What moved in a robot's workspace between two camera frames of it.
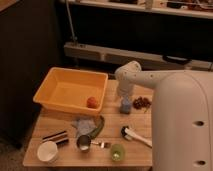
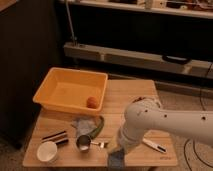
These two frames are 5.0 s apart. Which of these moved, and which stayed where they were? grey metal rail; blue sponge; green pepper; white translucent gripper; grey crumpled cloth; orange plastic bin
Moved: blue sponge; white translucent gripper
Stayed: grey crumpled cloth; orange plastic bin; grey metal rail; green pepper
